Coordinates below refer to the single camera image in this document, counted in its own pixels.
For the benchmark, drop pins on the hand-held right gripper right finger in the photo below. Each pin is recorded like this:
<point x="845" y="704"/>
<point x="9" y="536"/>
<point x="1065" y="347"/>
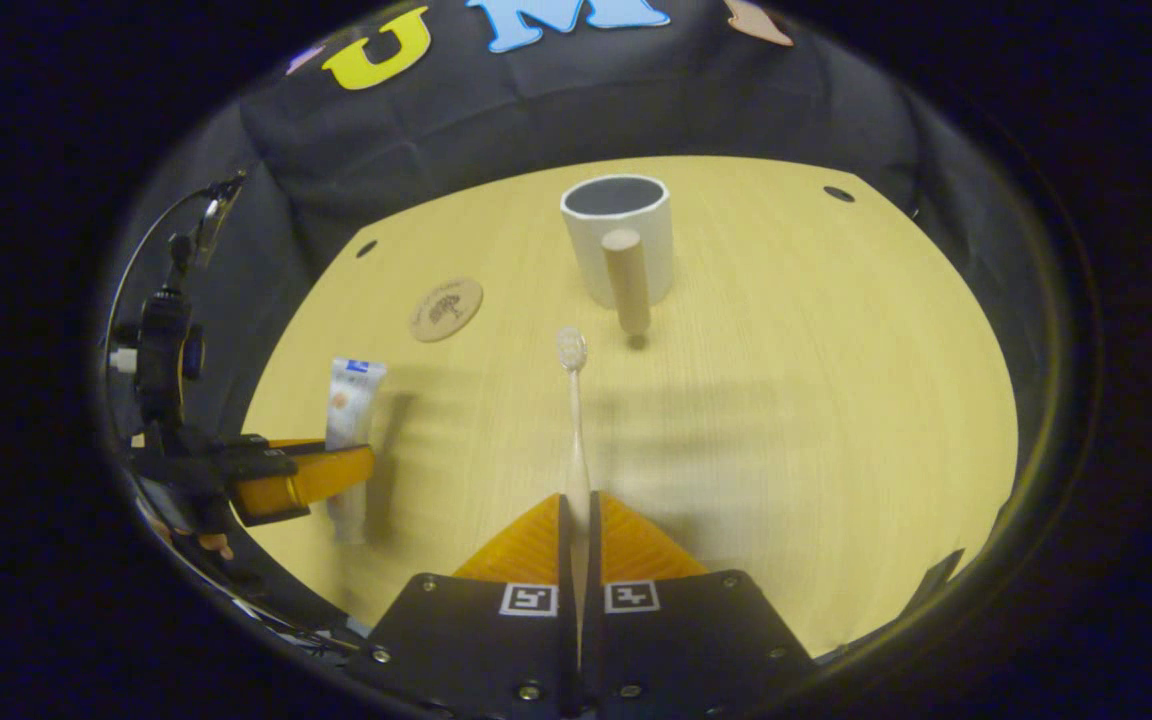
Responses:
<point x="676" y="640"/>

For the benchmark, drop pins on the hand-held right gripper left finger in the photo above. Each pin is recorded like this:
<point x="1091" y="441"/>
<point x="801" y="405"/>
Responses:
<point x="496" y="650"/>

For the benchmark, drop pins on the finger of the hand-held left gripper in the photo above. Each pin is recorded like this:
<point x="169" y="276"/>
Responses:
<point x="321" y="475"/>

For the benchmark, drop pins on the white toothpaste tube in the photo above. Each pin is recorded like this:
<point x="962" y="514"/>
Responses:
<point x="351" y="410"/>

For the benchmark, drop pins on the clear toothbrush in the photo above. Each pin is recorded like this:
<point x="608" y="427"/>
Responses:
<point x="577" y="440"/>

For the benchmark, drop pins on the black desk grommet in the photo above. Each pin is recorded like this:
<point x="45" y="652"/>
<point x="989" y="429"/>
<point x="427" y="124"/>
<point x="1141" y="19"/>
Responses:
<point x="839" y="193"/>
<point x="366" y="248"/>

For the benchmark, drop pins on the black backdrop cloth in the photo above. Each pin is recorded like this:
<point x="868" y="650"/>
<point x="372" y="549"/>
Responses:
<point x="536" y="110"/>

